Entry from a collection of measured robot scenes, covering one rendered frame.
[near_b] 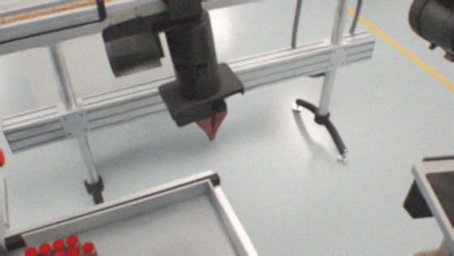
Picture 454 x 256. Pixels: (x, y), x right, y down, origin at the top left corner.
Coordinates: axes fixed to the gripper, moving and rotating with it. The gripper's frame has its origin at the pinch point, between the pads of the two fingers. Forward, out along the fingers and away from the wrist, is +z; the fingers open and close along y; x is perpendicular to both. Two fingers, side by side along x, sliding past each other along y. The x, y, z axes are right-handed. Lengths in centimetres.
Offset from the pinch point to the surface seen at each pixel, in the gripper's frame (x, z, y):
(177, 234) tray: 1.4, 18.7, 9.7
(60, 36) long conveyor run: -82, 19, 20
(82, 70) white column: -143, 72, 22
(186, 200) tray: -5.1, 19.3, 5.7
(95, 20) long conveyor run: -82, 18, 9
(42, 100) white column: -143, 81, 46
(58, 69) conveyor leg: -86, 33, 26
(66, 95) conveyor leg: -86, 43, 27
